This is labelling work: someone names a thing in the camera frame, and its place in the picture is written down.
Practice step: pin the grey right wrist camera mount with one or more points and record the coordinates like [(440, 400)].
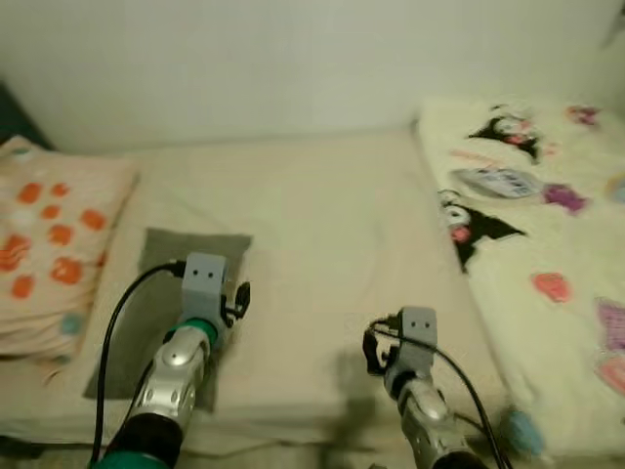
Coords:
[(418, 327)]

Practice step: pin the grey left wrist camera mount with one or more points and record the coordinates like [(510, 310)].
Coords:
[(203, 278)]

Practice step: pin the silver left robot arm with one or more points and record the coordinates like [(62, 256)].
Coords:
[(176, 376)]

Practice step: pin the dark teal object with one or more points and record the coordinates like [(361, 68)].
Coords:
[(18, 122)]

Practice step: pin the pink pillow with orange prints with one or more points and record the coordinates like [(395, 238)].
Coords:
[(59, 215)]

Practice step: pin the cream cartoon print blanket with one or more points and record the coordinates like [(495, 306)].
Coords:
[(547, 244)]

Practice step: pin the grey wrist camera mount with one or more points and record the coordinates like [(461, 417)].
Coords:
[(418, 327), (203, 278)]

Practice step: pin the grey pillow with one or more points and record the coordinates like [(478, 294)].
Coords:
[(151, 303)]

